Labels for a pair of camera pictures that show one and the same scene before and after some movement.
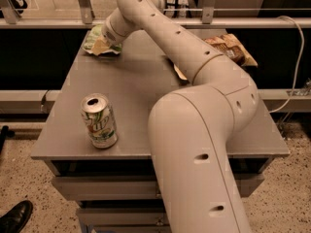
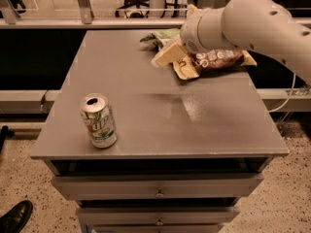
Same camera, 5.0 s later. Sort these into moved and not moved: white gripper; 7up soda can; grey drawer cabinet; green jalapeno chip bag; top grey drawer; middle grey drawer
Moved: white gripper; green jalapeno chip bag
Not moved: middle grey drawer; grey drawer cabinet; top grey drawer; 7up soda can
